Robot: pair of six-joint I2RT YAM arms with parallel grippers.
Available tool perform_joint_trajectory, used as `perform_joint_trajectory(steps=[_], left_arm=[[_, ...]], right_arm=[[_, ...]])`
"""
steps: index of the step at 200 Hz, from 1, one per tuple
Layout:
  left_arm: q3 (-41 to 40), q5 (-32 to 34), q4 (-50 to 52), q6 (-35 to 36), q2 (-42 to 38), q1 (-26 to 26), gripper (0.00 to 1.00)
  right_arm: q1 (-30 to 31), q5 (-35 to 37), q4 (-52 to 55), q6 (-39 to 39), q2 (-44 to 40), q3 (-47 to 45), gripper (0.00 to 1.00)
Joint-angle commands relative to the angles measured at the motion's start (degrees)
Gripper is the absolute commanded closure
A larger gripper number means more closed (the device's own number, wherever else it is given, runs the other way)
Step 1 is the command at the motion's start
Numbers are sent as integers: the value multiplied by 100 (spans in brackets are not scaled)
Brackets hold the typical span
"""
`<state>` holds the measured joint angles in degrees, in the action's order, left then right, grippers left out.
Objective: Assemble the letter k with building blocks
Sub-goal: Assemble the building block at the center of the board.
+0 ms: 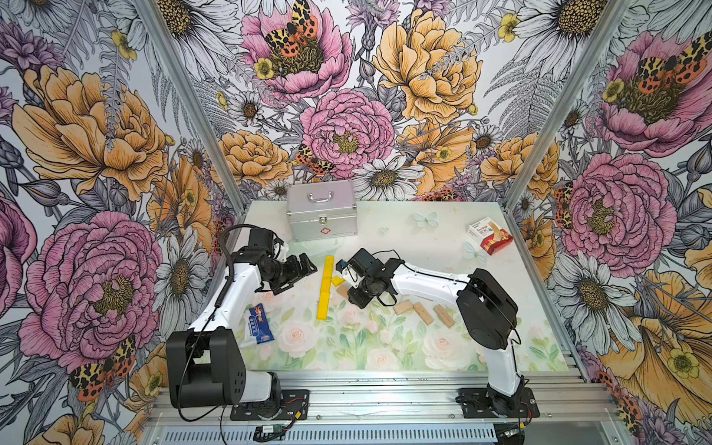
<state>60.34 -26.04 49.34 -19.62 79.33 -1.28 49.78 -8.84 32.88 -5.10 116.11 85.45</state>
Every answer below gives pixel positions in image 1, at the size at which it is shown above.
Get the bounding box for yellow short block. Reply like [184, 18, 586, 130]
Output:
[316, 291, 330, 321]
[320, 277, 332, 296]

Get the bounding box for wooden block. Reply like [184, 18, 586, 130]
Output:
[337, 283, 352, 300]
[393, 300, 413, 315]
[433, 304, 455, 328]

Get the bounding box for wooden block diagonal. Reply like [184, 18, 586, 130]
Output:
[413, 302, 434, 326]

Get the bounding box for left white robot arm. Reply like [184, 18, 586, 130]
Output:
[166, 248, 317, 413]

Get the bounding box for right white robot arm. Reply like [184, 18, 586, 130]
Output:
[336, 258, 526, 417]

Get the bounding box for blue card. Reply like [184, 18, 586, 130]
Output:
[247, 303, 274, 345]

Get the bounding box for silver metal case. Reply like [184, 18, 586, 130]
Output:
[287, 180, 358, 241]

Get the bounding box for red white snack box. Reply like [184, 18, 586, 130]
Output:
[467, 217, 514, 255]

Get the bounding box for small green circuit board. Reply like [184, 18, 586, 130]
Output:
[253, 425, 283, 441]

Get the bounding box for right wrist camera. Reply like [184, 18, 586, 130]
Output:
[336, 248, 384, 279]

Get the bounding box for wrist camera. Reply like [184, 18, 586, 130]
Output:
[336, 248, 384, 279]
[247, 226, 284, 260]

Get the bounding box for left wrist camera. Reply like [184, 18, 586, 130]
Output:
[247, 226, 284, 260]

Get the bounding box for aluminium front rail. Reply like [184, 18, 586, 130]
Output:
[145, 369, 619, 428]

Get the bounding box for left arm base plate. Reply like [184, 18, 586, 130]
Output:
[230, 389, 311, 422]

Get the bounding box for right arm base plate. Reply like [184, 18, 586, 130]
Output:
[455, 387, 541, 421]

